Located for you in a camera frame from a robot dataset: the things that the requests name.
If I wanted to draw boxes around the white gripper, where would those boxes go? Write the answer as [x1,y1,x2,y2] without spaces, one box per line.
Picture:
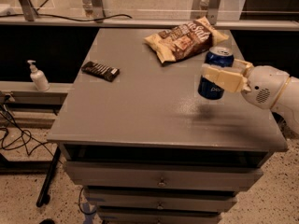
[201,59,290,109]

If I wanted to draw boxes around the blue pepsi can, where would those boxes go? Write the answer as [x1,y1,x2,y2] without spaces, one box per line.
[198,46,234,100]

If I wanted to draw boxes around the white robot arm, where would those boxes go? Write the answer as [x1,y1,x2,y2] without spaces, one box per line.
[201,59,299,133]

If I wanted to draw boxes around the brown and yellow chip bag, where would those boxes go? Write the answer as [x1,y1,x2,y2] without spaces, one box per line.
[144,17,229,63]

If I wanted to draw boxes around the grey drawer cabinet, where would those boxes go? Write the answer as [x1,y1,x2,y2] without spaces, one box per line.
[46,27,290,224]

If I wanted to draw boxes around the black snack bar packet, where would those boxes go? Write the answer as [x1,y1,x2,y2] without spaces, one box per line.
[81,62,120,82]

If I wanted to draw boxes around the grey top drawer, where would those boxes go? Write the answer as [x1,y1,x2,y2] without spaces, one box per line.
[64,161,263,191]

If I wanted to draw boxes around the grey drawer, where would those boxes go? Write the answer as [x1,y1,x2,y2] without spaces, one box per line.
[64,161,263,191]
[97,207,221,224]
[84,188,236,213]

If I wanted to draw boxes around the grey middle drawer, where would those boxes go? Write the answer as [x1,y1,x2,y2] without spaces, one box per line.
[84,188,236,213]

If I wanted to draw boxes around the grey bottom drawer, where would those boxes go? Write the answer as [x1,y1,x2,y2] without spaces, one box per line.
[97,207,221,224]

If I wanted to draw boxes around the white pump bottle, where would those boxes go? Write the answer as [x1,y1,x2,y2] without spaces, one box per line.
[27,60,50,91]

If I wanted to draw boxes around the black metal stand leg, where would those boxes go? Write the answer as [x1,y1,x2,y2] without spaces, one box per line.
[36,147,61,207]

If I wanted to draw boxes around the metal railing post right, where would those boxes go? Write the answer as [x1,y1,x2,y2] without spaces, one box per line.
[206,0,221,25]

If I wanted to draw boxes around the metal railing post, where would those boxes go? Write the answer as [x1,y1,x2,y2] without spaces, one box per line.
[91,0,105,22]
[19,0,36,21]
[206,0,221,25]

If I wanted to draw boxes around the metal railing post middle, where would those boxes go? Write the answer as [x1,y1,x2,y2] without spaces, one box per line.
[91,0,105,22]

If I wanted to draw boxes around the black cable on ledge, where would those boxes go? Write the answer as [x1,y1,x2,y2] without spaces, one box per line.
[0,12,133,22]

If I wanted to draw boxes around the metal railing post left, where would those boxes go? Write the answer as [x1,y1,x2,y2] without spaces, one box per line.
[19,0,36,21]

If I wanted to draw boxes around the black floor cables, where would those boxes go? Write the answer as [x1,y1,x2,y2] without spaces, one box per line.
[0,91,57,158]

